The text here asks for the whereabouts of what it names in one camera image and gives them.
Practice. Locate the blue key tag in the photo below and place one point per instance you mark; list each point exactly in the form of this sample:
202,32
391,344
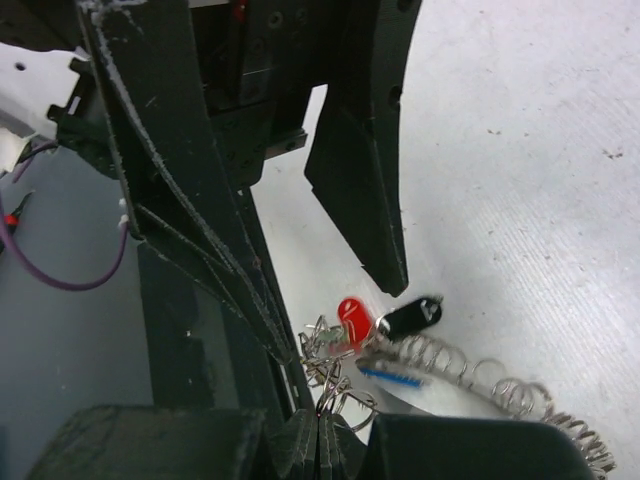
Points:
392,377

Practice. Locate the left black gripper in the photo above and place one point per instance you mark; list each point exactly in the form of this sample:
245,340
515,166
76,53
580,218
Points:
216,326

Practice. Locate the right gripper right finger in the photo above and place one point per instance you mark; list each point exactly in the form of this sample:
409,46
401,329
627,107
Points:
429,447

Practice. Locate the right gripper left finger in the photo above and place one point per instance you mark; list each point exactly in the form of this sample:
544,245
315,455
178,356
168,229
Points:
142,442

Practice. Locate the red key tag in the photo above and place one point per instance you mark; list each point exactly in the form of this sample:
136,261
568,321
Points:
356,321

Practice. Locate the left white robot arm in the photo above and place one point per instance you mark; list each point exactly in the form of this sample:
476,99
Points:
49,90

